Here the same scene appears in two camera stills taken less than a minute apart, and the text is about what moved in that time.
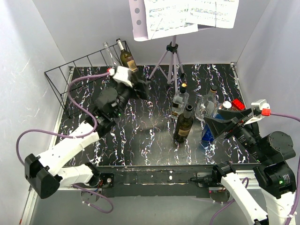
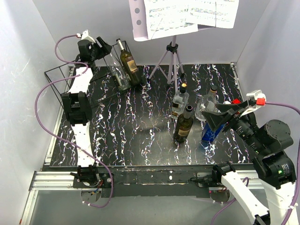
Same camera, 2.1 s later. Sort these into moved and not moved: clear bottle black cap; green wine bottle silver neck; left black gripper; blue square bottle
Moved: left black gripper
Not moved: clear bottle black cap; blue square bottle; green wine bottle silver neck
